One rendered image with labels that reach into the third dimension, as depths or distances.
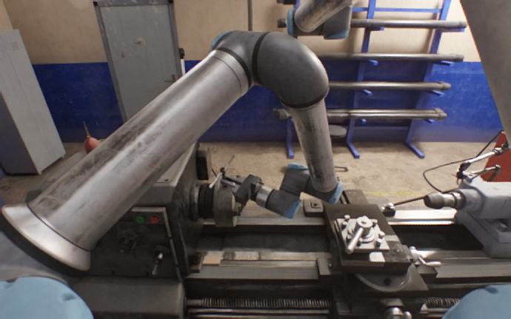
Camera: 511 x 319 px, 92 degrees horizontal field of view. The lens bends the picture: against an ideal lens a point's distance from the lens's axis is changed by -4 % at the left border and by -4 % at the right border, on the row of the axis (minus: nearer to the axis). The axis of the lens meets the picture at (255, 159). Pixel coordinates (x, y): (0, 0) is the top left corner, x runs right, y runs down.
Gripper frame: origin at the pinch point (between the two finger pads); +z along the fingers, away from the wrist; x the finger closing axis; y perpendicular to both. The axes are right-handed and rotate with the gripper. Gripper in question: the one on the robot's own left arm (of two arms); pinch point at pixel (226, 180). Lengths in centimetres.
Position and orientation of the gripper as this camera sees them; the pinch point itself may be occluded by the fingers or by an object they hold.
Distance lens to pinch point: 116.3
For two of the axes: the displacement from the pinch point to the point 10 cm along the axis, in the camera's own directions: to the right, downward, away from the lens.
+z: -8.7, -3.2, 3.7
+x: 4.9, -6.5, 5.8
